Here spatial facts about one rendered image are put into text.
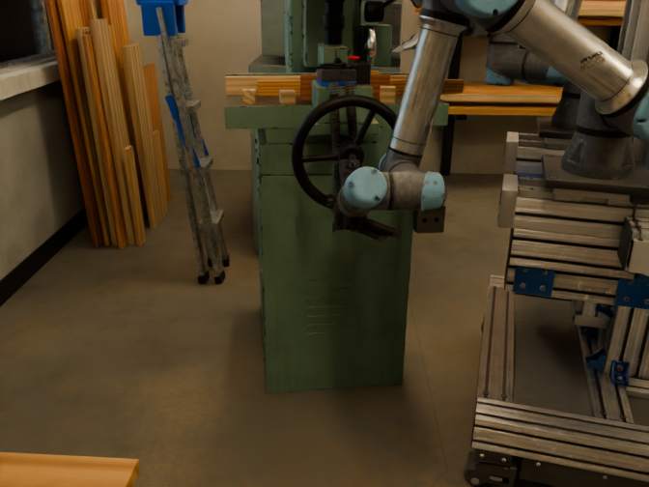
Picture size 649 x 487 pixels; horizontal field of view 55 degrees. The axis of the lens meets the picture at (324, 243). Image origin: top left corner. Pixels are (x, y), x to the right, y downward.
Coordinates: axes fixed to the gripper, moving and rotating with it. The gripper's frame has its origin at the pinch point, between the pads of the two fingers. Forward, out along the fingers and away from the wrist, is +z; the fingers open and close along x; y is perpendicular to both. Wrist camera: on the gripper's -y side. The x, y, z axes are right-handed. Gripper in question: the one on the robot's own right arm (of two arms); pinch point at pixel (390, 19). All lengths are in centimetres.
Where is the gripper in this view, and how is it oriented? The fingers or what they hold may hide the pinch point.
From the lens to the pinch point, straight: 168.6
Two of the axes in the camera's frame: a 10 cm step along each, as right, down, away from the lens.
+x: -0.1, 9.6, 2.8
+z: -9.9, 0.2, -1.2
